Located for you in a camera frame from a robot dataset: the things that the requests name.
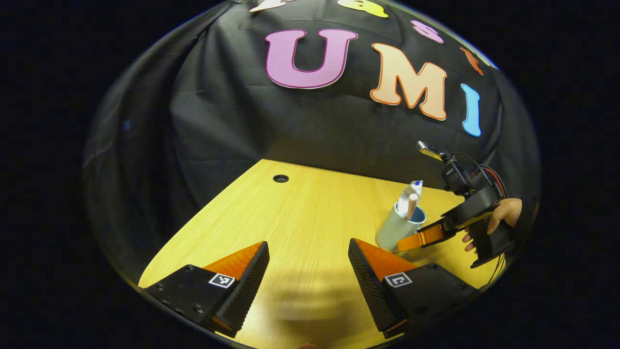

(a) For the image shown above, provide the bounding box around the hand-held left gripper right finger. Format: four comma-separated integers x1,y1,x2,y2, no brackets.
348,238,480,340

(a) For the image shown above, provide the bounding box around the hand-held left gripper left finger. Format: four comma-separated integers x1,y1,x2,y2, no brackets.
140,241,270,339

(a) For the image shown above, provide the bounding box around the light blue cup wooden handle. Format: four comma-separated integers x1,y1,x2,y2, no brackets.
375,201,428,252

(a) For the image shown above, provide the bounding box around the white toothpaste tube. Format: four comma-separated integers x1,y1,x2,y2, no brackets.
396,180,423,217

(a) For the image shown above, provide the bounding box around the wooden desktop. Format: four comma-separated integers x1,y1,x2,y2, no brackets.
138,159,507,349

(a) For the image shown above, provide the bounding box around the black backdrop cloth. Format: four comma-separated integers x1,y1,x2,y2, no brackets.
82,0,541,291

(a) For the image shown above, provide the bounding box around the black and red gripper cable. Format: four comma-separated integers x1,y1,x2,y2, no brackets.
450,152,509,199

